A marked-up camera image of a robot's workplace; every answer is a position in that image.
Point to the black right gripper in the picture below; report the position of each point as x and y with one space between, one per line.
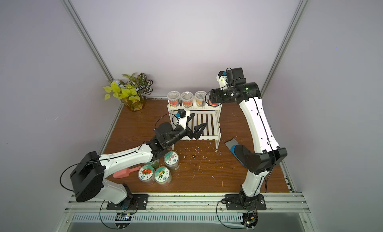
215 95

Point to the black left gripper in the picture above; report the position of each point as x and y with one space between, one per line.
186 132

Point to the clear seed container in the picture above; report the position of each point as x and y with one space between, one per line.
200 98
213 104
187 99

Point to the clear container red seeds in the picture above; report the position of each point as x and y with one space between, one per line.
174 98

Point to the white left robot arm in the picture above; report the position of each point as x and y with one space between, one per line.
89 178

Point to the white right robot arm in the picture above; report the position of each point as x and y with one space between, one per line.
267 153

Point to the white wooden slatted shelf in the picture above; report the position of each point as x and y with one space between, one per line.
206 114

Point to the jar with tree lid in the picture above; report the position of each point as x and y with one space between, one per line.
155 164

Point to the jar with orange flower lid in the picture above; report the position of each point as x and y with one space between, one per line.
163 176

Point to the black blue garden glove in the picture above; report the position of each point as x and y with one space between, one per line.
237 150

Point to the jar with strawberry lid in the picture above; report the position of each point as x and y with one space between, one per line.
147 174

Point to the green potted plant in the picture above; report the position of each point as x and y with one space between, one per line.
131 92

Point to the pink plastic scoop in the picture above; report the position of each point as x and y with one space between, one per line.
125 172

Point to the right controller board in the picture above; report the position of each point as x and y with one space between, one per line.
250 219

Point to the controller board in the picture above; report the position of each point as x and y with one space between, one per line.
122 220
250 219

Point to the left controller board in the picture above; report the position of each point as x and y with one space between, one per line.
122 220

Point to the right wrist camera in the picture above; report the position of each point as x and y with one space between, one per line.
222 80

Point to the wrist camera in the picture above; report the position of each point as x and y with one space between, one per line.
222 80
183 117

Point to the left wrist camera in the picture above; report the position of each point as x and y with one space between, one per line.
183 117

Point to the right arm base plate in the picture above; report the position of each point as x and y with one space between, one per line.
235 202

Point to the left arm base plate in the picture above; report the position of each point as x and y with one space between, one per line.
132 202

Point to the aluminium front rail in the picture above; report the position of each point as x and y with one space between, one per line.
194 203

